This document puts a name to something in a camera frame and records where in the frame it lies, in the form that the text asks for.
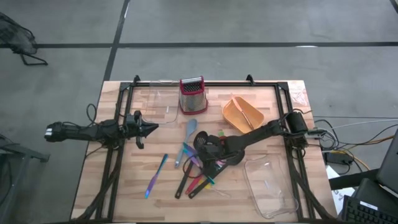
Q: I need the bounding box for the clear plastic bag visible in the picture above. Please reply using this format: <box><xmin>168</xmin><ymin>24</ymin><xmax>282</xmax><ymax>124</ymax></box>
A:
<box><xmin>287</xmin><ymin>81</ymin><xmax>309</xmax><ymax>107</ymax></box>

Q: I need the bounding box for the grey cable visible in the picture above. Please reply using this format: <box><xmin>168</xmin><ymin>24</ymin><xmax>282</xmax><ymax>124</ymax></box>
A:
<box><xmin>329</xmin><ymin>119</ymin><xmax>398</xmax><ymax>130</ymax></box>

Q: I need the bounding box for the yellow spatula clear handle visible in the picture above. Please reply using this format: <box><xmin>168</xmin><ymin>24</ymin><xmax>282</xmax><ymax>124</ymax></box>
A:
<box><xmin>198</xmin><ymin>177</ymin><xmax>233</xmax><ymax>199</ymax></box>

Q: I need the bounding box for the white paper sheet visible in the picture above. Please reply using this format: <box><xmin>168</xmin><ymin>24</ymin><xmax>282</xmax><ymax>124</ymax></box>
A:
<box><xmin>325</xmin><ymin>164</ymin><xmax>356</xmax><ymax>214</ymax></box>

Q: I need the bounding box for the red spatula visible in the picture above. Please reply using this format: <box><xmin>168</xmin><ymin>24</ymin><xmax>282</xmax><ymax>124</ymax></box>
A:
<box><xmin>185</xmin><ymin>174</ymin><xmax>205</xmax><ymax>195</ymax></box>

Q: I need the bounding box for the grey metal stand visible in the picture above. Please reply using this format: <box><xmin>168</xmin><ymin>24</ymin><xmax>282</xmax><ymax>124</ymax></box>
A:
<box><xmin>0</xmin><ymin>133</ymin><xmax>51</xmax><ymax>224</ymax></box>

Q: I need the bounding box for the black desk bar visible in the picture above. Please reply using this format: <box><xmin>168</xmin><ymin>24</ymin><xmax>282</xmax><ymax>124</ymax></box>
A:
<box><xmin>328</xmin><ymin>169</ymin><xmax>379</xmax><ymax>191</ymax></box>

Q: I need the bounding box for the clear plastic bin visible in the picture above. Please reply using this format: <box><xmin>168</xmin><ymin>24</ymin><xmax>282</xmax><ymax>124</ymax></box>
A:
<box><xmin>141</xmin><ymin>80</ymin><xmax>181</xmax><ymax>125</ymax></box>
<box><xmin>243</xmin><ymin>154</ymin><xmax>300</xmax><ymax>220</ymax></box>

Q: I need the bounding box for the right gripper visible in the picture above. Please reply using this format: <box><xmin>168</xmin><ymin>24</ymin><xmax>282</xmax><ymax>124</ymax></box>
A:
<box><xmin>198</xmin><ymin>135</ymin><xmax>246</xmax><ymax>182</ymax></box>

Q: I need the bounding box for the black laptop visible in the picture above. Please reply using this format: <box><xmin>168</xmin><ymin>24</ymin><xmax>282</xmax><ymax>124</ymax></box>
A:
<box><xmin>375</xmin><ymin>128</ymin><xmax>398</xmax><ymax>194</ymax></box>

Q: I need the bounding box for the black aluminium rig frame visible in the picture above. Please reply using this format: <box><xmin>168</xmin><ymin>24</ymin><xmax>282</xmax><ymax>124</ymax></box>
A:
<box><xmin>70</xmin><ymin>74</ymin><xmax>338</xmax><ymax>223</ymax></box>

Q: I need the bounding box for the orange plastic bin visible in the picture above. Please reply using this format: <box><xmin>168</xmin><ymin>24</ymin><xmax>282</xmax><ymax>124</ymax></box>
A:
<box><xmin>221</xmin><ymin>95</ymin><xmax>266</xmax><ymax>135</ymax></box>

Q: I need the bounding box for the black handled utensil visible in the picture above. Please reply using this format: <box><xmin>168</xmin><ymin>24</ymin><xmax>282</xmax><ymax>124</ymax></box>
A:
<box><xmin>187</xmin><ymin>179</ymin><xmax>215</xmax><ymax>200</ymax></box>

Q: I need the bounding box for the black cable loop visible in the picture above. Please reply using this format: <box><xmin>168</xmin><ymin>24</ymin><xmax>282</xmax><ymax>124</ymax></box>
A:
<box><xmin>86</xmin><ymin>103</ymin><xmax>98</xmax><ymax>124</ymax></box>

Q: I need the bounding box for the black keyboard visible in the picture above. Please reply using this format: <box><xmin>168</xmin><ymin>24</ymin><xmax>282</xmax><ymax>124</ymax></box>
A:
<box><xmin>341</xmin><ymin>195</ymin><xmax>398</xmax><ymax>224</ymax></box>

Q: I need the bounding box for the black case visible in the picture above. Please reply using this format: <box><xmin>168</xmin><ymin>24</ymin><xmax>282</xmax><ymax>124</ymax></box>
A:
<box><xmin>354</xmin><ymin>177</ymin><xmax>398</xmax><ymax>208</ymax></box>

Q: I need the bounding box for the red steel box grater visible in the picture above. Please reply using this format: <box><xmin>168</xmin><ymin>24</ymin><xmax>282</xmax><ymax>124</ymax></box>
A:
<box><xmin>178</xmin><ymin>75</ymin><xmax>209</xmax><ymax>116</ymax></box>

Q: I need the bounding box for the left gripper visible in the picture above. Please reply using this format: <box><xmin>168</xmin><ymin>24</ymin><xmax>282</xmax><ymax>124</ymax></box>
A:
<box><xmin>123</xmin><ymin>110</ymin><xmax>160</xmax><ymax>149</ymax></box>

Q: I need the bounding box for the grey-blue silicone spatula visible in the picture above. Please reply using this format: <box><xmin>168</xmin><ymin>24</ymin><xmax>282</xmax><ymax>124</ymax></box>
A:
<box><xmin>174</xmin><ymin>118</ymin><xmax>198</xmax><ymax>169</ymax></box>

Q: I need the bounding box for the black power adaptor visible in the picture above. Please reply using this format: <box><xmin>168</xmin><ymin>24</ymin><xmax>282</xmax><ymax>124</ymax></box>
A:
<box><xmin>324</xmin><ymin>151</ymin><xmax>354</xmax><ymax>166</ymax></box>

